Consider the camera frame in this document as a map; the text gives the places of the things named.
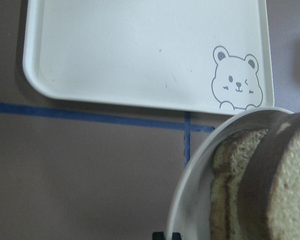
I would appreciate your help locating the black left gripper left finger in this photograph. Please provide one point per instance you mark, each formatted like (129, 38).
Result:
(158, 235)

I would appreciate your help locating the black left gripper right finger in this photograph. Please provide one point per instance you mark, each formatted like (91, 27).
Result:
(176, 236)

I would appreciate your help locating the white round plate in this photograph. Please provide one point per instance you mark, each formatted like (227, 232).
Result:
(189, 212)

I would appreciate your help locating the cream bear tray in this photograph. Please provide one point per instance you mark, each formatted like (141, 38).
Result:
(208, 56)

